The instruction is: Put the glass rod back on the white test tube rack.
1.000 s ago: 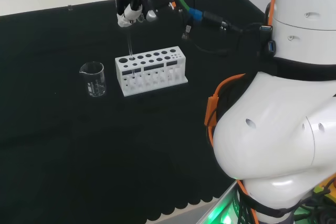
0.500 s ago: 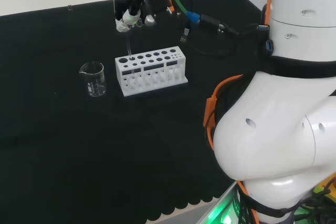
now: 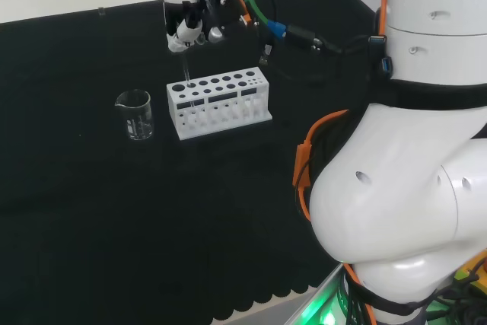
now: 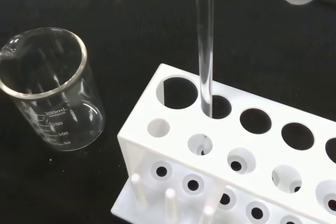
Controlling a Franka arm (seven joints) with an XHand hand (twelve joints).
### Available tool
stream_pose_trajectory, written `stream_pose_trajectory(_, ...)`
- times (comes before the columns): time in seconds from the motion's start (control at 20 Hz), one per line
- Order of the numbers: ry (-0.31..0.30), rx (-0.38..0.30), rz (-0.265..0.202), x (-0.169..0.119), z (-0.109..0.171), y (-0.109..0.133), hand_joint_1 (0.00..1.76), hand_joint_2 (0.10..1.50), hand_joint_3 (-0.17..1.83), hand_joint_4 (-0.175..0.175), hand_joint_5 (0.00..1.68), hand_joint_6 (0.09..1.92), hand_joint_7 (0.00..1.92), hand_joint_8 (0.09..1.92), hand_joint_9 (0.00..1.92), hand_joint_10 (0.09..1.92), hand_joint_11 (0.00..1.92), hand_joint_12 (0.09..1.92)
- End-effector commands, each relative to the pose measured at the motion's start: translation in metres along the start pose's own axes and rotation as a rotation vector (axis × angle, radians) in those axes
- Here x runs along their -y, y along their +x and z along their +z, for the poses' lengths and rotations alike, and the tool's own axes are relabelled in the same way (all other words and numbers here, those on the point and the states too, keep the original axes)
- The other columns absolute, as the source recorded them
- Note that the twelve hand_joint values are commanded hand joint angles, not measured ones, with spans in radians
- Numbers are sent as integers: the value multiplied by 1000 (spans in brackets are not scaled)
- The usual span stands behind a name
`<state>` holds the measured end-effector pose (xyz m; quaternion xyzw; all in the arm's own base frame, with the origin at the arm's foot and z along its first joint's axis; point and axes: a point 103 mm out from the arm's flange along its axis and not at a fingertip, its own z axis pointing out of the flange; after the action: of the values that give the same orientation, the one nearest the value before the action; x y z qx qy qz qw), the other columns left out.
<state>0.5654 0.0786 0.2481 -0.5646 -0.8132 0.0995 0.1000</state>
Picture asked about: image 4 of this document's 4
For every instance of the clear glass beaker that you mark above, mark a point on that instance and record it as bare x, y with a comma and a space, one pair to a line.
52, 108

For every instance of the white test tube rack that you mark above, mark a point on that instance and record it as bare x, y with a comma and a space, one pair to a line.
183, 142

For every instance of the black cloth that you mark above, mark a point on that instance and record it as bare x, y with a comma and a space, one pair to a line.
144, 24

